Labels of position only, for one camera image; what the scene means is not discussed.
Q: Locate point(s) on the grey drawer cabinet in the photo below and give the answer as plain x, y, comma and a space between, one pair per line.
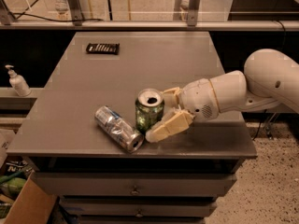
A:
66, 137

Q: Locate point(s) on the silver redbull can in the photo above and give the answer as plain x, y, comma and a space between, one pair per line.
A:
119, 129

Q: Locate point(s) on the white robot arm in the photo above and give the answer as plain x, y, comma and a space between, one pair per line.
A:
269, 78

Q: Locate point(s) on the green bag in box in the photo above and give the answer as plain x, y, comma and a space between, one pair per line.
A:
13, 187

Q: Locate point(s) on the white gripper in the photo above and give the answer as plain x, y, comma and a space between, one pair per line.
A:
198, 99

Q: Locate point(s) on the green soda can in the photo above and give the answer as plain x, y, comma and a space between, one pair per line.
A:
149, 109

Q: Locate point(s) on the grey metal railing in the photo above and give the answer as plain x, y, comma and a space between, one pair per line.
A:
201, 15

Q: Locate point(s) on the brown cardboard box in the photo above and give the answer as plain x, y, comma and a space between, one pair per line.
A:
32, 206

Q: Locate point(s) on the top drawer knob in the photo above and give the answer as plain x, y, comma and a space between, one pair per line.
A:
135, 191

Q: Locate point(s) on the drawer knob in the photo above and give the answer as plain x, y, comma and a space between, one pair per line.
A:
135, 191
139, 213

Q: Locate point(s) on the dark snack bar wrapper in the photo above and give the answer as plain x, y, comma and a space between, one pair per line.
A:
103, 48

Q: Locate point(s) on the white pump dispenser bottle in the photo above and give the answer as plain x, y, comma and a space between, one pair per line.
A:
17, 82

